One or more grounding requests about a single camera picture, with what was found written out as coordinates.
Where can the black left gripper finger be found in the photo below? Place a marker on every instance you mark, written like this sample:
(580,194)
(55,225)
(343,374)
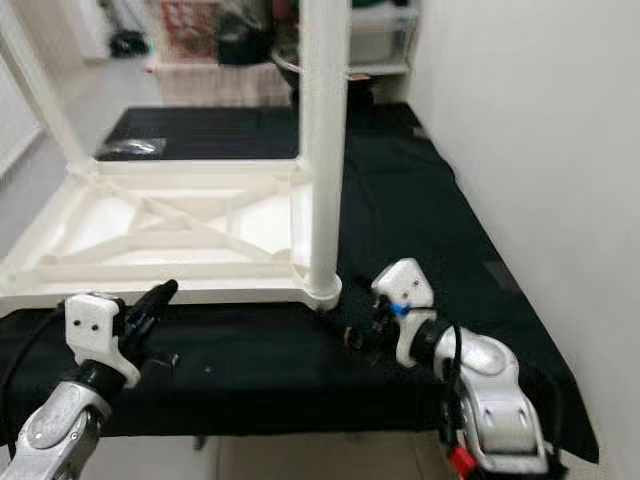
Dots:
(155,303)

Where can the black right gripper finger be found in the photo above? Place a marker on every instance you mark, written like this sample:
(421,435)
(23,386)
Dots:
(335,322)

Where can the white plastic table top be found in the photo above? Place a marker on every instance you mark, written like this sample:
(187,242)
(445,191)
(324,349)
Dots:
(160,285)

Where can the white plastic table leg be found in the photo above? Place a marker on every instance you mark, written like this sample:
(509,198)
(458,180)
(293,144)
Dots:
(325,150)
(40,90)

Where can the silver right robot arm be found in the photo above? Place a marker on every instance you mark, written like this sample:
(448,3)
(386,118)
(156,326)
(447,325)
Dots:
(490,400)

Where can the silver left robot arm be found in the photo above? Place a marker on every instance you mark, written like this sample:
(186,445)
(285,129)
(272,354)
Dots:
(65,430)

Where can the clear plastic bag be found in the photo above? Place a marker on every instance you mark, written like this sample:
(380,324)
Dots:
(132,148)

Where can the pink patterned floor mat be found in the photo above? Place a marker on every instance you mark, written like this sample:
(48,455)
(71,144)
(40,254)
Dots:
(220,85)

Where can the black round basin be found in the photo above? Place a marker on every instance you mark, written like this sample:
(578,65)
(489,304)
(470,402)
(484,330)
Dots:
(288,75)

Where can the red printed box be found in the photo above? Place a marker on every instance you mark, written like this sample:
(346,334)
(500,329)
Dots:
(190,30)

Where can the black bag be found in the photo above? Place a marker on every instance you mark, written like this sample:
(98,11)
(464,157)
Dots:
(245,42)

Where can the clear plastic storage box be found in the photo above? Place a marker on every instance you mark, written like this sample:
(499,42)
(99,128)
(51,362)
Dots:
(385,40)

